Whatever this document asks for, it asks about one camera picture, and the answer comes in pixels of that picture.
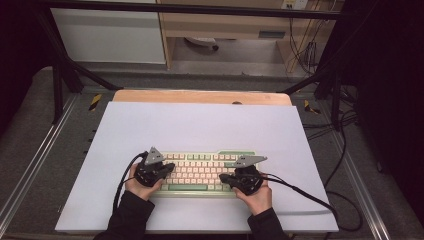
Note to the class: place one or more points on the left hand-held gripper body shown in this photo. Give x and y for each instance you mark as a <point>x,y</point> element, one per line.
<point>148,171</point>

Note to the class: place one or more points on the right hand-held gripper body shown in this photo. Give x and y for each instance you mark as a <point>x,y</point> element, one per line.
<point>248,180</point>

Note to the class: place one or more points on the green and cream keyboard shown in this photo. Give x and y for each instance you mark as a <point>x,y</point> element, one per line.
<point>200,173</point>

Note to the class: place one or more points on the person's left hand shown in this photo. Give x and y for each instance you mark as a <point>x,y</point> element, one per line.
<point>141,190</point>

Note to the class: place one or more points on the person's right hand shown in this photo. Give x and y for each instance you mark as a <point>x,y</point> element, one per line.
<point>258,200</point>

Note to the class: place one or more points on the light wooden table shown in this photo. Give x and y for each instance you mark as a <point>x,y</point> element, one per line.
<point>200,97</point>

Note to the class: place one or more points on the yellow black tape strip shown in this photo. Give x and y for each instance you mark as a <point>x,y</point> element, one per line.
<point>95,102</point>
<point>310,107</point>

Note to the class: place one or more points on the black metal stand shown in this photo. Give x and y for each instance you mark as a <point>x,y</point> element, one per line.
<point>58,83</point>
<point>335,100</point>

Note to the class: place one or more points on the office chair base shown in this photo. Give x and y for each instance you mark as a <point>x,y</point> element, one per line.
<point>203,41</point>

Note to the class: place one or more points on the white cabinet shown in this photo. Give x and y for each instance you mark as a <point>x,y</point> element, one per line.
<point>110,33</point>

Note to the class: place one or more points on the light wooden desk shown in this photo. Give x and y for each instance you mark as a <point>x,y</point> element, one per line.
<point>226,25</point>

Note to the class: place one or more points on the white power socket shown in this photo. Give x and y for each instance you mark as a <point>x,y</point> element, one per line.
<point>295,4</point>

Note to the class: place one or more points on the aluminium floor rail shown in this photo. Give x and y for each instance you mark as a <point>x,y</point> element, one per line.
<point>358,186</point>
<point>40,156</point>

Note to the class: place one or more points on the black frame crossbar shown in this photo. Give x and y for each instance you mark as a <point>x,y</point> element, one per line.
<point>200,9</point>

